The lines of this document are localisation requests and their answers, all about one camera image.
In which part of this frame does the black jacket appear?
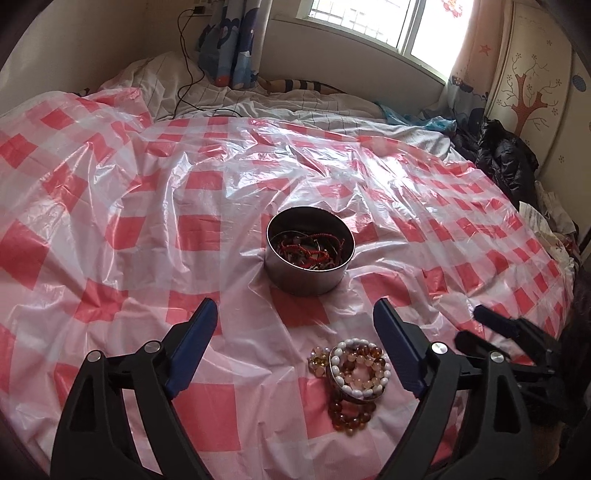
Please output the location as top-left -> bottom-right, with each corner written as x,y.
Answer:
452,117 -> 541,208

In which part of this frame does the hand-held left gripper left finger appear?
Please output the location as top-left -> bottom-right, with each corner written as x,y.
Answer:
50,298 -> 219,480

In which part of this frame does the red braided cord bracelet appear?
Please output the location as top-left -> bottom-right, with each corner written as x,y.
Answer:
277,235 -> 345,269

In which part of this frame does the red checkered plastic sheet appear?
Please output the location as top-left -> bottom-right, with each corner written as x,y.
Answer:
0,88 -> 578,480

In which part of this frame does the dark red cord bracelet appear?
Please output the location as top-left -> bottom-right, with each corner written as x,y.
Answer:
271,231 -> 324,264

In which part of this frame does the white striped blanket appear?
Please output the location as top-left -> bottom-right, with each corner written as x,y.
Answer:
97,51 -> 462,158

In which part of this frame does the pile of white clothes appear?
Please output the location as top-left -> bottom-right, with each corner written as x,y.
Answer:
517,180 -> 583,278

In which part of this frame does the pink printed curtain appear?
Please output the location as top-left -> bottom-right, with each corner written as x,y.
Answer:
438,0 -> 497,121

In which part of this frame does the tree print wardrobe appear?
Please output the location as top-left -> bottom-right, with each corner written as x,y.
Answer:
485,0 -> 591,195

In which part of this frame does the blue plastic bag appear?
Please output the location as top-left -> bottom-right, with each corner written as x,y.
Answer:
379,104 -> 458,134

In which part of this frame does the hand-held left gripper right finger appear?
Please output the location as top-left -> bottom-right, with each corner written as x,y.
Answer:
372,298 -> 541,480

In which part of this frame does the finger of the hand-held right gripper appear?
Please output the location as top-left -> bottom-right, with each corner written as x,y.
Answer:
472,304 -> 561,370
454,331 -> 555,377

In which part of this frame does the striped pillow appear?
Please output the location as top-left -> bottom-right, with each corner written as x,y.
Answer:
263,78 -> 352,95

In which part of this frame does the round metal tin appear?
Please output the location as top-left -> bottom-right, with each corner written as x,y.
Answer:
264,207 -> 356,296

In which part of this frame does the small yellow bead bracelet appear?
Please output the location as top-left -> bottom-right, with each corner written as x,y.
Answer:
308,347 -> 333,378

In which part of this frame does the black cable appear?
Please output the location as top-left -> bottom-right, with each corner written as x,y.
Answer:
175,7 -> 245,118

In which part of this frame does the amber bead bracelet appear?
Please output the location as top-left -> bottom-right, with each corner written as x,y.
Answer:
339,348 -> 386,393
328,397 -> 377,435

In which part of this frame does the window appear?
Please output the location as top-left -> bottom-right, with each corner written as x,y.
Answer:
295,0 -> 481,84

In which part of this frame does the blue printed curtain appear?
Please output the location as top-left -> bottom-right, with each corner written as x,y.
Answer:
198,0 -> 264,90

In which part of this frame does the white bead bracelet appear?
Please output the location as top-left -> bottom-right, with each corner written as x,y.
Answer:
329,338 -> 392,400

